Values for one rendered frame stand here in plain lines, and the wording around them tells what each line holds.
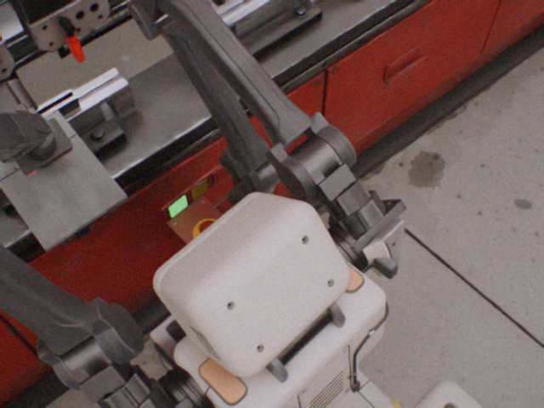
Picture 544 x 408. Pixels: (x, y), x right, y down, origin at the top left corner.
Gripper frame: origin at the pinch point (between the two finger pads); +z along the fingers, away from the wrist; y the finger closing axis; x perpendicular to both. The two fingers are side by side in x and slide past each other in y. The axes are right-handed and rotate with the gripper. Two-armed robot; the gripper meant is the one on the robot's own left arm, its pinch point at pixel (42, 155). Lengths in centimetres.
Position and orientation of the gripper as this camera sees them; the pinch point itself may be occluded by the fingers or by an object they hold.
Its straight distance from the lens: 143.9
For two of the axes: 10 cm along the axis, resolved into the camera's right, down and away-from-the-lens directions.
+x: 5.5, 8.3, 0.5
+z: -2.6, 1.1, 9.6
